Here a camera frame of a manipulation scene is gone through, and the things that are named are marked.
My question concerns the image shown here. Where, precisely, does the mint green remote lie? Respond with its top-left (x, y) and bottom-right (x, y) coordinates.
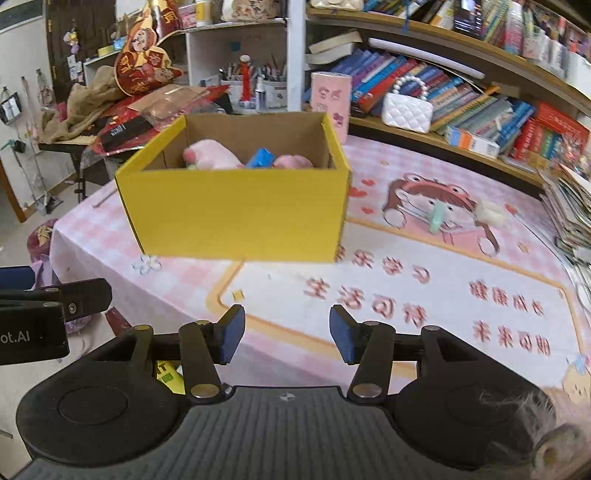
top-left (429, 202), bottom-right (446, 235)

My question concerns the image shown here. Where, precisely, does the white foam block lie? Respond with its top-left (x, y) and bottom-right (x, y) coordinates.
top-left (475, 200), bottom-right (508, 229)

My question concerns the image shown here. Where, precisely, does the blue toy block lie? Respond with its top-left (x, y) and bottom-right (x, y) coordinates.
top-left (245, 148), bottom-right (276, 169)

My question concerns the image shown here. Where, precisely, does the pink cartoon table mat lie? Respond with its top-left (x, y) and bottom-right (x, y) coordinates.
top-left (50, 138), bottom-right (590, 412)

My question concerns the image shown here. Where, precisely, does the yellow cardboard box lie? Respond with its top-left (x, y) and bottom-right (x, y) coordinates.
top-left (115, 112), bottom-right (352, 263)

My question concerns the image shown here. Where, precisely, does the black rectangular box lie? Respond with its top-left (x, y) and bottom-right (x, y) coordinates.
top-left (99, 116), bottom-right (152, 152)

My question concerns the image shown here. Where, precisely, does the brown blanket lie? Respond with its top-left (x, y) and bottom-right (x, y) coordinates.
top-left (39, 66), bottom-right (125, 144)

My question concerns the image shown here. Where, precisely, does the pink plush toy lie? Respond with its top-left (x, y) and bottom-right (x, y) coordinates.
top-left (182, 139), bottom-right (314, 171)

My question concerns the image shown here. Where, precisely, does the white orange medicine box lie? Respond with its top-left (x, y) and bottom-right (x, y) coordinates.
top-left (445, 126), bottom-right (500, 159)

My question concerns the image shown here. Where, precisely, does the white quilted pearl handbag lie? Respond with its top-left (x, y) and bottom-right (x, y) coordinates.
top-left (382, 75), bottom-right (434, 133)

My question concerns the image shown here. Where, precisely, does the red gold paper decoration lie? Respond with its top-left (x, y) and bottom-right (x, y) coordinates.
top-left (114, 0), bottom-right (183, 96)

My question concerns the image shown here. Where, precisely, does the stack of picture books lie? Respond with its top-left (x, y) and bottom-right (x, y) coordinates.
top-left (539, 163), bottom-right (591, 296)

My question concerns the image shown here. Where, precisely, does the row of colourful books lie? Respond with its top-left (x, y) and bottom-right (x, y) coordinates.
top-left (328, 44), bottom-right (590, 170)

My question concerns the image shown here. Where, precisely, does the pink cylindrical canister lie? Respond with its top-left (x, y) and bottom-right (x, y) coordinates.
top-left (311, 72), bottom-right (353, 144)

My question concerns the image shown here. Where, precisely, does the white spray bottle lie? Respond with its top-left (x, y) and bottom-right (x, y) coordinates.
top-left (254, 77), bottom-right (266, 113)

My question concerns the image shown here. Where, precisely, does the white pen holder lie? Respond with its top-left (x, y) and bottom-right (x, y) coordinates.
top-left (263, 80), bottom-right (287, 110)

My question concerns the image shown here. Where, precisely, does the wooden bookshelf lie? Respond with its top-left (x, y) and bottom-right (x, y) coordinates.
top-left (307, 6), bottom-right (590, 192)

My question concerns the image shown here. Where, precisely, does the white cubby shelf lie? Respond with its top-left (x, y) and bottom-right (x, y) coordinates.
top-left (82, 17), bottom-right (290, 114)

